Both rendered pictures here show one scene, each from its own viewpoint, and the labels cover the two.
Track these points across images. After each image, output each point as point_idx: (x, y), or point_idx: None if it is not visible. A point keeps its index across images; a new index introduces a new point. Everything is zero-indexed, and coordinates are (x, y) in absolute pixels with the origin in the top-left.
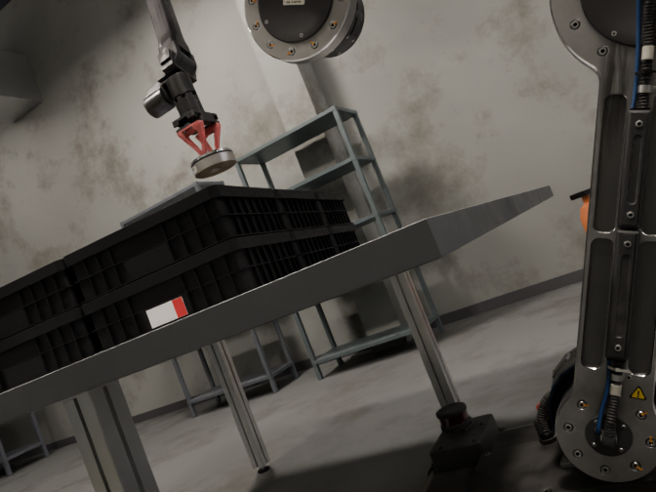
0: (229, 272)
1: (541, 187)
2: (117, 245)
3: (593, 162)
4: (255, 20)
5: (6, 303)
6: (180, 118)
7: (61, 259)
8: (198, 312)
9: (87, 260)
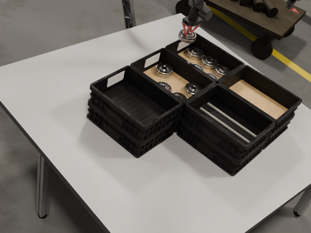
0: None
1: (30, 58)
2: (225, 56)
3: (134, 13)
4: None
5: (269, 85)
6: (199, 17)
7: (245, 64)
8: (207, 33)
9: (235, 63)
